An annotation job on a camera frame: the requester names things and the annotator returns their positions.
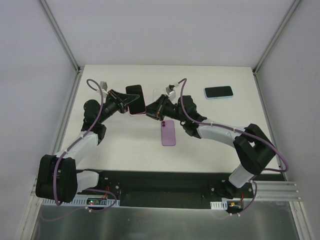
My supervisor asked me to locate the clear purple phone case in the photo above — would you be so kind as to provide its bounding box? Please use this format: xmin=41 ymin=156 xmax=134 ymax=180
xmin=152 ymin=89 xmax=167 ymax=102

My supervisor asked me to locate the pink phone case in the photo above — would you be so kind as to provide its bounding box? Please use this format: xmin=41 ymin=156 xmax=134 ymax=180
xmin=125 ymin=84 xmax=146 ymax=116

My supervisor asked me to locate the purple phone black screen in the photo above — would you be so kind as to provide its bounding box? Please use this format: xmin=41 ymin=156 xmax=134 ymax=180
xmin=161 ymin=120 xmax=176 ymax=147

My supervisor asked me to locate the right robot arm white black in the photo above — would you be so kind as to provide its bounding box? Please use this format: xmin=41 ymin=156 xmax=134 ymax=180
xmin=146 ymin=94 xmax=276 ymax=199

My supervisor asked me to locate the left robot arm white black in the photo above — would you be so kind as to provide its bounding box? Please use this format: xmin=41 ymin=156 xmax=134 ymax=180
xmin=35 ymin=89 xmax=140 ymax=206

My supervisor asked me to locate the black phone in blue case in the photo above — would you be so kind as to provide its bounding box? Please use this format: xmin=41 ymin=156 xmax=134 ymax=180
xmin=204 ymin=86 xmax=234 ymax=99

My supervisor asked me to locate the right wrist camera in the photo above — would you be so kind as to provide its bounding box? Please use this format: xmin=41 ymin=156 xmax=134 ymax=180
xmin=165 ymin=84 xmax=176 ymax=101

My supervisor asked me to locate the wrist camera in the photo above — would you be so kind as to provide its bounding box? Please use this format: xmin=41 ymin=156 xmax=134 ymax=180
xmin=165 ymin=84 xmax=176 ymax=101
xmin=99 ymin=81 xmax=108 ymax=92

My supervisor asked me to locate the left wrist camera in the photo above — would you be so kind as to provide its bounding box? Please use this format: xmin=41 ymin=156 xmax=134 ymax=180
xmin=99 ymin=81 xmax=108 ymax=92

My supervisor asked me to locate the left white cable duct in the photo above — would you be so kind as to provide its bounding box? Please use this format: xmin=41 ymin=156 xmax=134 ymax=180
xmin=41 ymin=196 xmax=121 ymax=208

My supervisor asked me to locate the white cable duct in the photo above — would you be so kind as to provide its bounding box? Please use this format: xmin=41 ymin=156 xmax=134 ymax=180
xmin=41 ymin=196 xmax=121 ymax=208
xmin=210 ymin=200 xmax=228 ymax=211

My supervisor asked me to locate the right white cable duct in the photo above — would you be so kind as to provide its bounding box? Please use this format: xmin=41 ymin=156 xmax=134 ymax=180
xmin=210 ymin=200 xmax=228 ymax=211

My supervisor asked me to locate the left aluminium corner post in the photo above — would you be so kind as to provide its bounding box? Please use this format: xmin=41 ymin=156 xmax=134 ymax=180
xmin=37 ymin=0 xmax=82 ymax=73

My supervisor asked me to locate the aluminium corner post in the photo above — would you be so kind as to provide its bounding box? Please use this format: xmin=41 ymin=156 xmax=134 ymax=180
xmin=252 ymin=0 xmax=303 ymax=76
xmin=37 ymin=0 xmax=82 ymax=73

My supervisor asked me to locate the right aluminium corner post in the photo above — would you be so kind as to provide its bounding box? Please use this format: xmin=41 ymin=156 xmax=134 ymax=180
xmin=252 ymin=0 xmax=303 ymax=76

